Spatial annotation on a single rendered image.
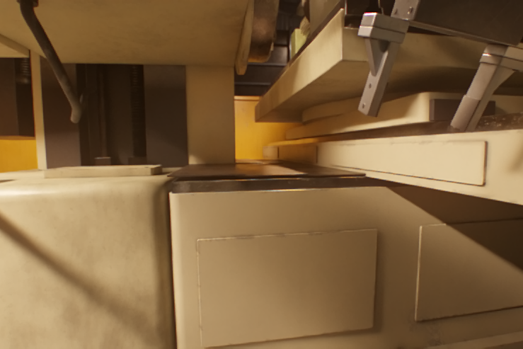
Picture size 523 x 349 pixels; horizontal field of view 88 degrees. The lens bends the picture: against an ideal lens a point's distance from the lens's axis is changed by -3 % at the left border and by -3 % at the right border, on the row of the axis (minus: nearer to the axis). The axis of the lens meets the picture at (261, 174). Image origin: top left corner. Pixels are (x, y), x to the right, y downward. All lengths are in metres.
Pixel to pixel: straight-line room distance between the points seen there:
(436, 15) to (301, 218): 0.57
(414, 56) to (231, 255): 0.62
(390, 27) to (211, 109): 1.09
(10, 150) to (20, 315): 2.87
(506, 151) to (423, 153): 0.17
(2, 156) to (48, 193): 2.93
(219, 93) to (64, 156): 0.74
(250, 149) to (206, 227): 2.41
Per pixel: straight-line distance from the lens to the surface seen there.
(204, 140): 1.34
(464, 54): 0.77
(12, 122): 1.61
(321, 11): 0.93
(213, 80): 1.38
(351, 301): 0.92
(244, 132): 3.12
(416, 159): 0.67
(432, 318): 1.10
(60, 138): 1.50
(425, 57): 0.71
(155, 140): 1.36
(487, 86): 0.43
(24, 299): 0.94
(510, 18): 0.41
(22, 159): 3.66
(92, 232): 0.81
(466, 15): 0.37
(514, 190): 0.53
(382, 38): 0.34
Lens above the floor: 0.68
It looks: 5 degrees down
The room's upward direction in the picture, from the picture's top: 1 degrees counter-clockwise
